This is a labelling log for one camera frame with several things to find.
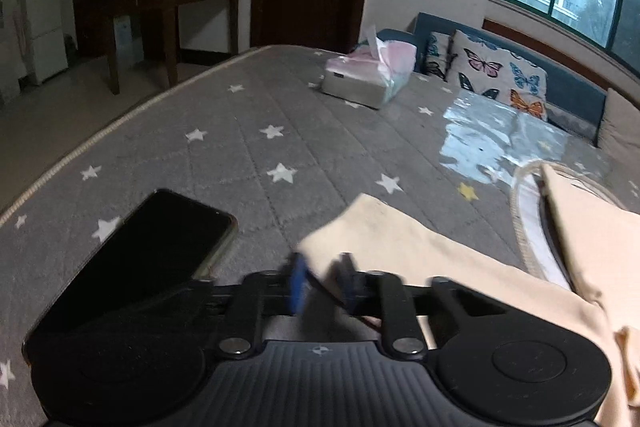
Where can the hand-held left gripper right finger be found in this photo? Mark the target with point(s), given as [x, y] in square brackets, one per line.
[350, 284]

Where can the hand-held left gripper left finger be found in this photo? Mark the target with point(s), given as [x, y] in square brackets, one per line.
[298, 283]

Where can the beige garment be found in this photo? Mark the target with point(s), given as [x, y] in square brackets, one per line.
[450, 257]

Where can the black smartphone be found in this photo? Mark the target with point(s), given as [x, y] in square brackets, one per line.
[160, 247]

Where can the grey star-print bed sheet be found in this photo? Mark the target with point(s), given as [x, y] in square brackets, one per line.
[250, 147]

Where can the white round basket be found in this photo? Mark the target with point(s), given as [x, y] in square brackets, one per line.
[527, 217]

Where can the clear plastic bag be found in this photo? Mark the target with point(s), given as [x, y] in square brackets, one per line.
[492, 132]

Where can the tissue pack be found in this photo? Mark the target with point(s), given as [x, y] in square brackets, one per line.
[367, 74]

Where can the butterfly print pillow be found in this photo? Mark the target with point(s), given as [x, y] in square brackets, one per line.
[492, 72]
[436, 54]

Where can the blue upholstered headboard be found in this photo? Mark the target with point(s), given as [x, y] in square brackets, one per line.
[575, 92]

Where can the pale blue box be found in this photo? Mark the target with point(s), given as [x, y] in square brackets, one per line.
[122, 37]

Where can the beige cushion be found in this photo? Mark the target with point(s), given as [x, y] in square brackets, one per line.
[620, 127]

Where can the white refrigerator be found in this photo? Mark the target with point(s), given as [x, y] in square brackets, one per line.
[46, 32]

